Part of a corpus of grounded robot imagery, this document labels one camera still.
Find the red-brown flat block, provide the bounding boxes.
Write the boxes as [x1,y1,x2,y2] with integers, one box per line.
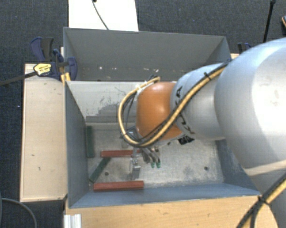
[100,149,141,158]
[93,180,145,192]

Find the pale wood board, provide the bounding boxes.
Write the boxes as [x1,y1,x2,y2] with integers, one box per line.
[19,63,68,203]

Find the grey metal bin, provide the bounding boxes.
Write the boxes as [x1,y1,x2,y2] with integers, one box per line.
[63,27,262,209]

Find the black cylinder on white bracket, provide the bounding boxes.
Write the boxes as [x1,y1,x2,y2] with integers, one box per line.
[167,135,195,145]

